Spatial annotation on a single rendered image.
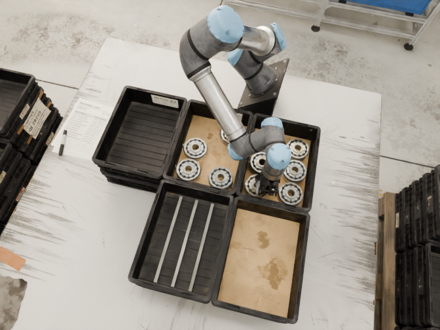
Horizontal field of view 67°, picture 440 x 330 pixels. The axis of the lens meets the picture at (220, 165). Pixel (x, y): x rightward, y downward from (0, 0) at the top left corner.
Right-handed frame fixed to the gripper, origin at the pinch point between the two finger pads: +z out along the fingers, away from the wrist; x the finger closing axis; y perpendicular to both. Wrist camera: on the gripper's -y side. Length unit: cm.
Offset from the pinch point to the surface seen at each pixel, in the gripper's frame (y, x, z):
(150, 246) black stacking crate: 31, -42, 2
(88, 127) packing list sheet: -26, -89, 15
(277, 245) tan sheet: 23.7, 7.3, 1.8
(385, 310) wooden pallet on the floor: 36, 82, 71
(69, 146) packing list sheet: -14, -95, 15
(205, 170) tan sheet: -4.6, -26.1, 1.9
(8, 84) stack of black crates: -60, -156, 36
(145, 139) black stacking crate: -16, -55, 2
